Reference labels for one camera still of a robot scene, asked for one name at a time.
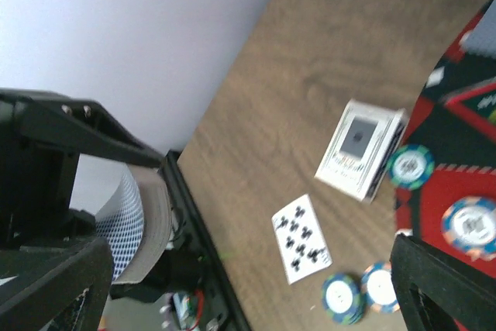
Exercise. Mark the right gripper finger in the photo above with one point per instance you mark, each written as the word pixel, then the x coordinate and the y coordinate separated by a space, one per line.
pixel 436 291

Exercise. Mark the blue backed card deck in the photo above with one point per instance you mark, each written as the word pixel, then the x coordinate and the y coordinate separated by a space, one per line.
pixel 136 222

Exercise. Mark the green poker chip stack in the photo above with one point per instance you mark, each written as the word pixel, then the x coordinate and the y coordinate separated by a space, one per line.
pixel 342 299

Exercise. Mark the triangular all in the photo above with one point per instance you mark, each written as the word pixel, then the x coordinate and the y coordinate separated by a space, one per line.
pixel 475 104

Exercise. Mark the purple chip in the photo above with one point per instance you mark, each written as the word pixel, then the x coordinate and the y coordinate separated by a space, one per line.
pixel 376 284
pixel 469 226

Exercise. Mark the round red black poker mat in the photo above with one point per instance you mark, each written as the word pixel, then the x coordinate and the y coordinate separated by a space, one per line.
pixel 464 157

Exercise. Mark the face up clubs card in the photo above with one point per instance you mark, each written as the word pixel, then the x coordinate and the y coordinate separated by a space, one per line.
pixel 300 239

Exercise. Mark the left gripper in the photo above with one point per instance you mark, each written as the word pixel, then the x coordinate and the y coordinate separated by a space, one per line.
pixel 43 134

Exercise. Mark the dealt blue backed card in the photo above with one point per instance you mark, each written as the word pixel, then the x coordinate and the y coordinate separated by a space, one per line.
pixel 481 40

